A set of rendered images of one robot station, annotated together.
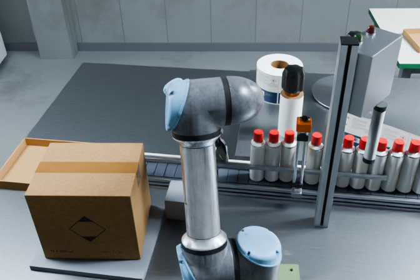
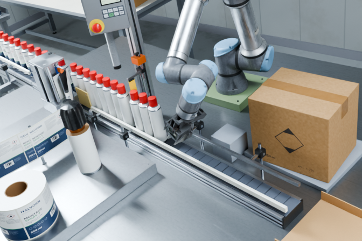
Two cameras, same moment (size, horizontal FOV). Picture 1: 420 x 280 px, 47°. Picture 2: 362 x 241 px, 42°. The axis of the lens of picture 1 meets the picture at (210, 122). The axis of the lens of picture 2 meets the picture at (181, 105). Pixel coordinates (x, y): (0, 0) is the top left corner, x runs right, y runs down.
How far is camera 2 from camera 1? 2.60 m
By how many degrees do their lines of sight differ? 102
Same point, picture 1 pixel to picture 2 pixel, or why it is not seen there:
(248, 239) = (230, 43)
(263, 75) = (47, 188)
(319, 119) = (50, 170)
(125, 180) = (278, 76)
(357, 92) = not seen: hidden behind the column
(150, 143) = (209, 231)
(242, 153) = (148, 162)
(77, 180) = (314, 83)
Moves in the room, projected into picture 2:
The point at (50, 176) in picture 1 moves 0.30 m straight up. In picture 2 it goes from (334, 90) to (335, 7)
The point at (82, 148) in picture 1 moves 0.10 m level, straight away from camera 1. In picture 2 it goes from (300, 106) to (297, 123)
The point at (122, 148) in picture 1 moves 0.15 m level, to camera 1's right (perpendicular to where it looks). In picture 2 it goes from (266, 97) to (229, 89)
